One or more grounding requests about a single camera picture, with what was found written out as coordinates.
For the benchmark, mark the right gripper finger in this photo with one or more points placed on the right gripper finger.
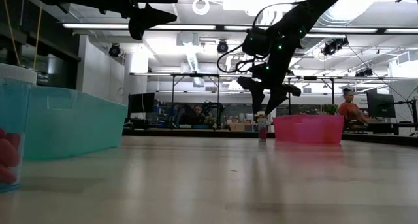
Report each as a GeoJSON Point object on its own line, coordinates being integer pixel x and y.
{"type": "Point", "coordinates": [276, 100]}
{"type": "Point", "coordinates": [258, 100]}

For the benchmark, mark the clear pill bottle white cap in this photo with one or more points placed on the clear pill bottle white cap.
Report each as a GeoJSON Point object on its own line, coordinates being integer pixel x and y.
{"type": "Point", "coordinates": [262, 131]}

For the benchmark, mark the black monitor on arm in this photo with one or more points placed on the black monitor on arm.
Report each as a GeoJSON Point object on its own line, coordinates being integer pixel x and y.
{"type": "Point", "coordinates": [380, 104]}

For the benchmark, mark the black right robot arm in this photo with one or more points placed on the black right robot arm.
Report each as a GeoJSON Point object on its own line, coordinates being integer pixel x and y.
{"type": "Point", "coordinates": [303, 15]}

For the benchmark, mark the black background robot arm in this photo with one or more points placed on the black background robot arm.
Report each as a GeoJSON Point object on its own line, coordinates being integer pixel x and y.
{"type": "Point", "coordinates": [215, 105]}

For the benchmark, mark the reddish pink plastic bin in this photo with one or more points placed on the reddish pink plastic bin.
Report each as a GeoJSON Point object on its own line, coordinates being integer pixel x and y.
{"type": "Point", "coordinates": [308, 129]}

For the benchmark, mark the teal plastic bin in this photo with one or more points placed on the teal plastic bin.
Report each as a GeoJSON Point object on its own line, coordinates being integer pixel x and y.
{"type": "Point", "coordinates": [75, 126]}

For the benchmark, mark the cardboard boxes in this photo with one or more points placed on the cardboard boxes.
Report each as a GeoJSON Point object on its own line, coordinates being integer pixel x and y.
{"type": "Point", "coordinates": [240, 126]}

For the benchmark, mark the round black ceiling speaker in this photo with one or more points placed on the round black ceiling speaker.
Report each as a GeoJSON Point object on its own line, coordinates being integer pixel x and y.
{"type": "Point", "coordinates": [114, 50]}
{"type": "Point", "coordinates": [222, 47]}

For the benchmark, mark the long linear ceiling light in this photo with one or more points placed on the long linear ceiling light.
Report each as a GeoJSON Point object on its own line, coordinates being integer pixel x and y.
{"type": "Point", "coordinates": [196, 27]}

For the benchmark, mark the green potted plant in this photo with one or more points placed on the green potted plant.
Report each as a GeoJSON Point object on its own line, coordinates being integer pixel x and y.
{"type": "Point", "coordinates": [330, 109]}

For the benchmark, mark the person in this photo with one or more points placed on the person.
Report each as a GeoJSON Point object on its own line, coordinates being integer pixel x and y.
{"type": "Point", "coordinates": [197, 114]}
{"type": "Point", "coordinates": [349, 110]}

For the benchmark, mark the black ceiling spotlight cluster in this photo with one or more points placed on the black ceiling spotlight cluster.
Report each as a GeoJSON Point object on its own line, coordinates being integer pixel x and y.
{"type": "Point", "coordinates": [331, 47]}

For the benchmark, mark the black computer monitor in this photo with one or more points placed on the black computer monitor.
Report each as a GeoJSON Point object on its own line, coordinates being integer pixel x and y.
{"type": "Point", "coordinates": [141, 102]}

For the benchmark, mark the small black ceiling spotlight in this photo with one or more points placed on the small black ceiling spotlight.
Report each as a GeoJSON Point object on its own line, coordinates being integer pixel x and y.
{"type": "Point", "coordinates": [364, 73]}

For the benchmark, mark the dark background desk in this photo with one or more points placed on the dark background desk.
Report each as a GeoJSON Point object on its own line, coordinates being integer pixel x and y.
{"type": "Point", "coordinates": [382, 127]}

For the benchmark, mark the white bottle cap middle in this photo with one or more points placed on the white bottle cap middle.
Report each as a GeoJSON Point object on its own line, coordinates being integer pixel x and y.
{"type": "Point", "coordinates": [13, 119]}

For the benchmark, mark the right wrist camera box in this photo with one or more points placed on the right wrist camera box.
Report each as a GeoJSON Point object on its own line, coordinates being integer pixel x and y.
{"type": "Point", "coordinates": [256, 42]}

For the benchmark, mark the black background workstation frame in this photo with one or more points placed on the black background workstation frame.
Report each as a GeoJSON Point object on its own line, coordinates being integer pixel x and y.
{"type": "Point", "coordinates": [332, 90]}
{"type": "Point", "coordinates": [218, 87]}

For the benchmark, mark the black aluminium rig frame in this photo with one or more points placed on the black aluminium rig frame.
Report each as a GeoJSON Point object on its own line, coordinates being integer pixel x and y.
{"type": "Point", "coordinates": [196, 133]}

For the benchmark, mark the silver round air duct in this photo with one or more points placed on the silver round air duct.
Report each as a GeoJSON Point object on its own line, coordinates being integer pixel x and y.
{"type": "Point", "coordinates": [354, 8]}

